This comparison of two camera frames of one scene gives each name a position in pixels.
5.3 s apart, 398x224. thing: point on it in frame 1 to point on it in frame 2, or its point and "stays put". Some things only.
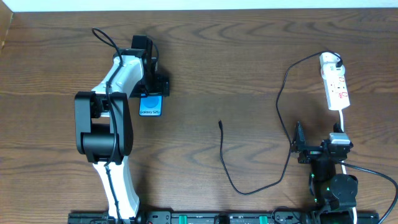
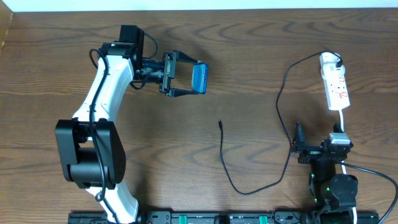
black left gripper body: x=162 y=85 to x=168 y=73
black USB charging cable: x=340 y=64 stays put
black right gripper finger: x=337 y=128 stays put
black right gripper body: x=313 y=149 stays put
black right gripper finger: x=299 y=140 stays put
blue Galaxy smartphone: x=150 y=105 to x=199 y=77
